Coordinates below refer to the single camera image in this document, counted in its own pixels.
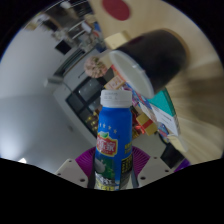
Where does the blue drink bottle white cap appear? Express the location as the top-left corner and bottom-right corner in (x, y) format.
(93, 89), (134, 192)

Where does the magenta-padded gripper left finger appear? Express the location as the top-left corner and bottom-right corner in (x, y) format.
(54, 146), (98, 189)

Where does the black computer monitor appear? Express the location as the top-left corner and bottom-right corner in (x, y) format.
(54, 39), (72, 55)

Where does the small tan upright box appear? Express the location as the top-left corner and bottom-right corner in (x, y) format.
(104, 75), (126, 91)

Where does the black cup white inside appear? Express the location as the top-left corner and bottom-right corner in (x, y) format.
(108, 29), (189, 100)

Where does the blue book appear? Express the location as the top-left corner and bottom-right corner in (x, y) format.
(131, 89), (151, 111)

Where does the yellow paper envelope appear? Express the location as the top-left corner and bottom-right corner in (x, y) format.
(166, 134), (189, 153)

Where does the flat round red coaster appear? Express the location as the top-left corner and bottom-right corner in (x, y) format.
(101, 0), (132, 22)

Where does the white printed document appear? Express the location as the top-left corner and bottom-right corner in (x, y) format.
(149, 106), (181, 137)

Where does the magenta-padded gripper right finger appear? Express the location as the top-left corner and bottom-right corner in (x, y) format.
(128, 145), (174, 188)

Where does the yellow gift box red ribbon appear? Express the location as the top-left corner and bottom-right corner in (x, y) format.
(134, 112), (159, 137)

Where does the pink flower bouquet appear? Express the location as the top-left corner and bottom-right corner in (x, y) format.
(83, 55), (109, 79)

